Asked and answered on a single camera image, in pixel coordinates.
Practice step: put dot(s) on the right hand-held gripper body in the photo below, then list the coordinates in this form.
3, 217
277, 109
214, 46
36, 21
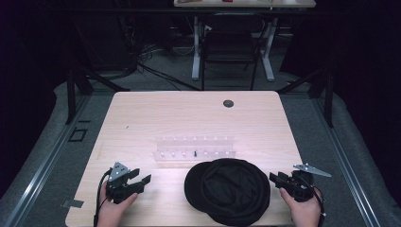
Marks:
299, 188

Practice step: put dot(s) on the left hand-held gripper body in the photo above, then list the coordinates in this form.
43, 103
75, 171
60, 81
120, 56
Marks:
119, 184

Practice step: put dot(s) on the black hat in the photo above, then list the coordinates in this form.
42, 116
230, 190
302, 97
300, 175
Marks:
230, 192

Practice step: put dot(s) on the person's right hand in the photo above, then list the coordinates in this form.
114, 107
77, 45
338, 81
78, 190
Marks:
304, 213

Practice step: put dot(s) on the person's left hand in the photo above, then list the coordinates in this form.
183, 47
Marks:
112, 213

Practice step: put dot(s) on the grey tape strip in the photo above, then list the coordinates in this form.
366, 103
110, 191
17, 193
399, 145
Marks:
72, 203

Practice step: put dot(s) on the clear acrylic rack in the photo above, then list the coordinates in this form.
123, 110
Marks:
194, 148

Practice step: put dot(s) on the grey table grommet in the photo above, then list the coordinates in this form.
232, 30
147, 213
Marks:
228, 103

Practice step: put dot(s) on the black metal stand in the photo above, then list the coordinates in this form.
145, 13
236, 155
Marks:
327, 94
75, 85

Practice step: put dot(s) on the black chair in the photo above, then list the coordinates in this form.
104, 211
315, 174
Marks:
230, 45

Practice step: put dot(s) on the white-legged desk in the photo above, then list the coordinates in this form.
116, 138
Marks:
246, 3

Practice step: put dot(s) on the aluminium floor rail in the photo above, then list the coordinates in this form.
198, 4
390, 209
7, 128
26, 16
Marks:
41, 170
343, 167

